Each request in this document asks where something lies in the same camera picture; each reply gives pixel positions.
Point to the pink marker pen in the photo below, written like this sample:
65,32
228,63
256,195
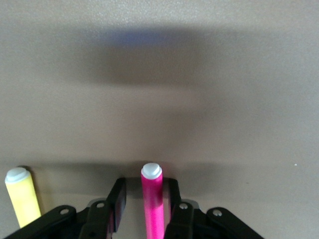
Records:
153,206

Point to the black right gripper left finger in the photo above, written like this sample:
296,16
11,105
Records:
117,199

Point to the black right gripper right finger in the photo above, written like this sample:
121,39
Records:
175,199

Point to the yellow marker pen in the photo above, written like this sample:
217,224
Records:
22,196

